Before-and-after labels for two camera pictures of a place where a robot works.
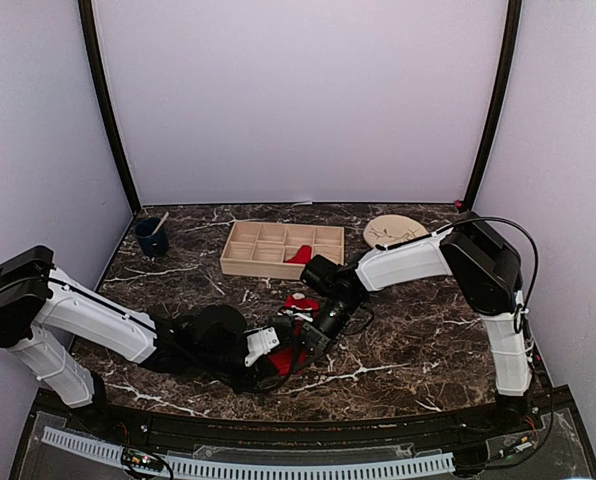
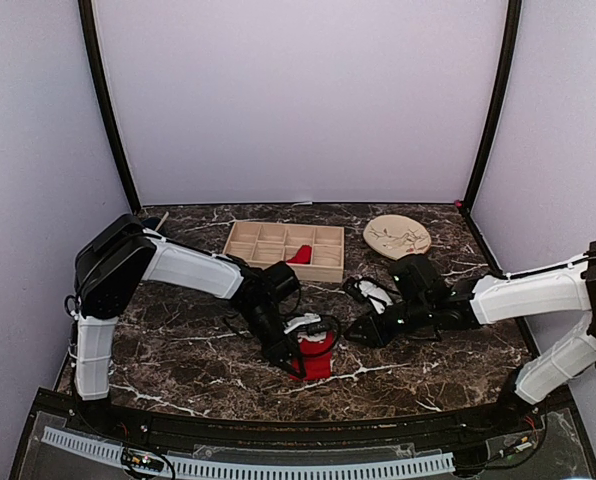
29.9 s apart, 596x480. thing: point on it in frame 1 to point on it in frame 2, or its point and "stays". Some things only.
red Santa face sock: [303, 256] stays
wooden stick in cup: [161, 223] stays
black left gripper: [263, 368] to [284, 348]
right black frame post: [512, 52] stays
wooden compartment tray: [263, 250] stays
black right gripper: [318, 340] to [371, 327]
